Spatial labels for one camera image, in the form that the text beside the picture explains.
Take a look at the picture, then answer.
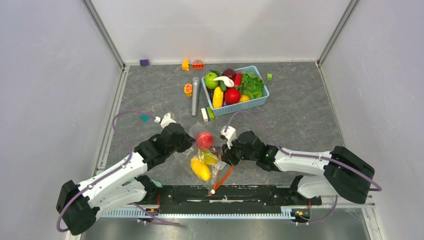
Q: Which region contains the dark red toy peach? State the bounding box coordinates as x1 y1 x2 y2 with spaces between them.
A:
222 68 237 81

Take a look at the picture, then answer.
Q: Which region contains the yellow toy lemon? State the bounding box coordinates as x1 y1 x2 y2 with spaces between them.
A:
239 94 250 103

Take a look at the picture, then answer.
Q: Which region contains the light blue plastic basket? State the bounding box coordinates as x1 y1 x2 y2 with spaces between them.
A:
201 65 270 117

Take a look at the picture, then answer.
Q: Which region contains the teal toy block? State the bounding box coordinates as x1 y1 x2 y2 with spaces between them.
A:
140 114 149 122

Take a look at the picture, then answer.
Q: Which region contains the yellow-green toy fruit slice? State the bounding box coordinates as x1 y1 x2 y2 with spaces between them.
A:
198 149 218 166

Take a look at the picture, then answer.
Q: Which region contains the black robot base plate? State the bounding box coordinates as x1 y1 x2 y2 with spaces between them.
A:
134 175 322 215

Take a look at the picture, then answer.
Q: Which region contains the clear zip top bag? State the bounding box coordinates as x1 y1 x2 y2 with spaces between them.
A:
174 122 235 196

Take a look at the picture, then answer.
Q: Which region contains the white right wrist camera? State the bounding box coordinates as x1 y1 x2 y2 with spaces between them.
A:
220 125 237 149

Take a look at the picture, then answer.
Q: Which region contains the green toy apple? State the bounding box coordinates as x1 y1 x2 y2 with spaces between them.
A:
204 72 219 90

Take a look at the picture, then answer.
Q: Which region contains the purple toy block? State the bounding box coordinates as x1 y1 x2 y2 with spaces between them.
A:
139 59 150 67

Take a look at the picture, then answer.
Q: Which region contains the red toy chili pepper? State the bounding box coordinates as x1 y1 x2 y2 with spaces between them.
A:
234 72 243 87

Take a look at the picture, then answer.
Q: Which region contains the green toy cucumber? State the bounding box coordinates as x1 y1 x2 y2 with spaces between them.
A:
209 69 227 92

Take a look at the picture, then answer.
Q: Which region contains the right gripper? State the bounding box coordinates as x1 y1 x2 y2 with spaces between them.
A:
218 137 258 167

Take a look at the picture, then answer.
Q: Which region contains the white toy garlic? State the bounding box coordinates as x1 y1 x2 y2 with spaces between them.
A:
213 76 235 88

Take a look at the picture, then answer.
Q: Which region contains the red toy apple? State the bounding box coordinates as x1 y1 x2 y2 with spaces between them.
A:
196 131 214 149

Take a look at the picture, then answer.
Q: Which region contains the red toy tomato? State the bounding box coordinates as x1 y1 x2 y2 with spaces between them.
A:
224 87 241 105

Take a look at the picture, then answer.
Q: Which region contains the yellow toy mango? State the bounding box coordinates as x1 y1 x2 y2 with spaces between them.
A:
190 157 211 182

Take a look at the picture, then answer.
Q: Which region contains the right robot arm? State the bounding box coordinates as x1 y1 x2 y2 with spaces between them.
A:
220 127 375 204

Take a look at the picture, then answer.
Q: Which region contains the orange slice toy block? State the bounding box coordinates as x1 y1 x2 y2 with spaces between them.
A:
183 83 193 97

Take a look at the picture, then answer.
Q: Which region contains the yellow toy corn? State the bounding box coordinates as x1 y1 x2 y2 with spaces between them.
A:
212 86 224 109

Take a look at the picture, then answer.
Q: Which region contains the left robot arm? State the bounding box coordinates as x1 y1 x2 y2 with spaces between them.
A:
56 122 196 236

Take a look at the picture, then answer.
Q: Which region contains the red semicircle toy block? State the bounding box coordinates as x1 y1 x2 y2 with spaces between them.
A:
192 59 205 70

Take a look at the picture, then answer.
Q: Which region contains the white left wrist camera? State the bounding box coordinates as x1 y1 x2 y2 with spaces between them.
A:
154 112 176 129

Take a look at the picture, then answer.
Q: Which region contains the silver toy microphone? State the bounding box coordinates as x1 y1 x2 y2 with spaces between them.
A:
191 76 201 118

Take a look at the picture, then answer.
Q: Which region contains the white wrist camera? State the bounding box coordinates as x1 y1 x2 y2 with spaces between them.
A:
220 125 237 149
154 112 176 129

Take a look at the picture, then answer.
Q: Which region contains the white slotted cable duct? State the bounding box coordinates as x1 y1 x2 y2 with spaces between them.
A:
102 206 295 220

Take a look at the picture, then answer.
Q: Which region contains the white green toy block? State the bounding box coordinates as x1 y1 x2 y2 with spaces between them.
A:
200 107 215 123

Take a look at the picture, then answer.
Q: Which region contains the green toy lettuce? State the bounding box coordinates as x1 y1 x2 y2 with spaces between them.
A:
236 72 265 100

